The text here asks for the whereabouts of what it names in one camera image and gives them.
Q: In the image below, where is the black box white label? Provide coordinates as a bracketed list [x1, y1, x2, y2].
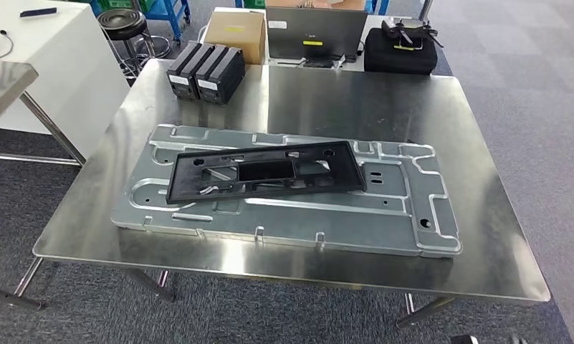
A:
[166, 40, 216, 100]
[195, 44, 247, 105]

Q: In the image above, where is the brown cardboard box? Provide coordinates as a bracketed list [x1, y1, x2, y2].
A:
[203, 10, 267, 66]

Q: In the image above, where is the black plastic car panel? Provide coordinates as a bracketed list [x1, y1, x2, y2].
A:
[165, 140, 368, 205]

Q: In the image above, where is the grey laptop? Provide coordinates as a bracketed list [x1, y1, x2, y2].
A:
[266, 6, 368, 70]

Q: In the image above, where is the small black bar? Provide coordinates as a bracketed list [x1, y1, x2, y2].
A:
[19, 6, 58, 19]

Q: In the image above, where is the black carry bag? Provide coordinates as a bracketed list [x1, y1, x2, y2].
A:
[363, 27, 439, 76]

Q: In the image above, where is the steel workbench table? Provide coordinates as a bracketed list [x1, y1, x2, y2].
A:
[0, 57, 552, 330]
[0, 60, 86, 168]

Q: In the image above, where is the black round stool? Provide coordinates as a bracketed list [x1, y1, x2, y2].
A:
[96, 8, 173, 80]

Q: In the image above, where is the white rear table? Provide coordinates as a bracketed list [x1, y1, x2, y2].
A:
[262, 56, 368, 73]

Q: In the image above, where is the white desk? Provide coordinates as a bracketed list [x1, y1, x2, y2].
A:
[0, 0, 131, 160]

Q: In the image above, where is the stamped metal plate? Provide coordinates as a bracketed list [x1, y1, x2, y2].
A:
[110, 124, 463, 259]

